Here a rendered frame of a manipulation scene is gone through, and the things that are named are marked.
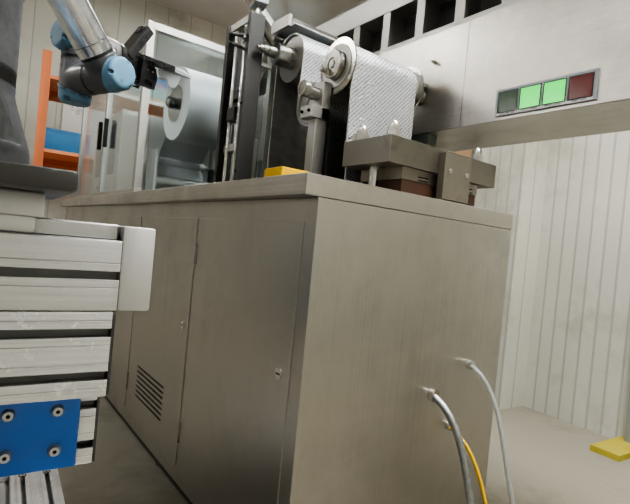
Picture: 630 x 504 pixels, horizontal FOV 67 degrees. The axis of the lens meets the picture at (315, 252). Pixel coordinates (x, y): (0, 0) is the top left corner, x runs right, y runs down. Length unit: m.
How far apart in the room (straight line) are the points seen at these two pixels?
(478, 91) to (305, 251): 0.76
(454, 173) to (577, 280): 1.67
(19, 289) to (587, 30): 1.22
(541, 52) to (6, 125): 1.16
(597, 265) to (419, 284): 1.76
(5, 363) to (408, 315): 0.76
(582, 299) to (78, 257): 2.51
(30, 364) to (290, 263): 0.51
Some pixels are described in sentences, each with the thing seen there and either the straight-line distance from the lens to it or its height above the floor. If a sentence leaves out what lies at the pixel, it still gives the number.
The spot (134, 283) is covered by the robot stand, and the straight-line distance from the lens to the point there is 0.55.
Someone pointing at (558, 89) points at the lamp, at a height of 1.19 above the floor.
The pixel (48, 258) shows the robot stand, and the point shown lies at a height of 0.73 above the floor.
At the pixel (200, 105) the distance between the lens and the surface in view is 2.21.
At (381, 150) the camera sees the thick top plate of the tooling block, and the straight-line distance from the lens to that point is 1.10.
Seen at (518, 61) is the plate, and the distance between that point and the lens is 1.40.
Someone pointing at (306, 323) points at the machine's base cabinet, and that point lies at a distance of 0.88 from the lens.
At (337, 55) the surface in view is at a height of 1.27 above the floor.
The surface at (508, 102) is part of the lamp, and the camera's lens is 1.37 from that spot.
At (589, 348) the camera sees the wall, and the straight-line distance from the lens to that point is 2.77.
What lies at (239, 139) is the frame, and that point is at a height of 1.06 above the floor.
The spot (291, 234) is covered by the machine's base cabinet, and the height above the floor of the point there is 0.79.
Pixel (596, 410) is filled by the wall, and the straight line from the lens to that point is 2.80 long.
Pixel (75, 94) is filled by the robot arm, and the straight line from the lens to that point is 1.33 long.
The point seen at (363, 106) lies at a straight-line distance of 1.31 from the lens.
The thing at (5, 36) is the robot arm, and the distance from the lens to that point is 0.59.
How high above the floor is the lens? 0.77
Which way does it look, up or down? 1 degrees down
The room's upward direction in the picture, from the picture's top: 5 degrees clockwise
